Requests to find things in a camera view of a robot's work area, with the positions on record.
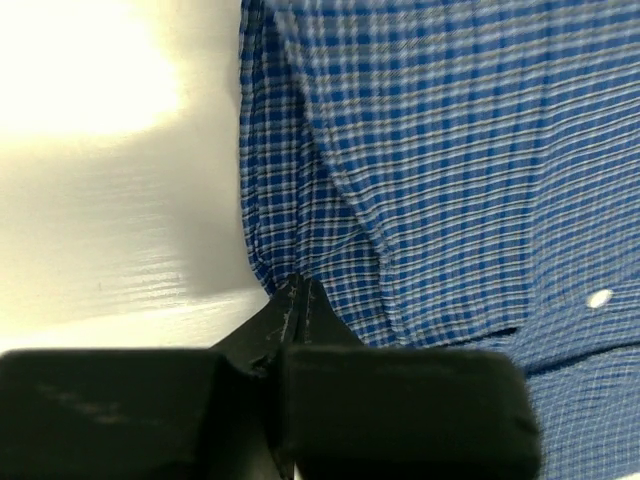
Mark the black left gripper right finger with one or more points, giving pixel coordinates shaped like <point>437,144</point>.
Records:
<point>349,411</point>

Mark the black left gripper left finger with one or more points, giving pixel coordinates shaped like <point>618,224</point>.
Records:
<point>204,413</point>

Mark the blue checkered long sleeve shirt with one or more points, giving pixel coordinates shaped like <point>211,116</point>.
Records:
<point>461,173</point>

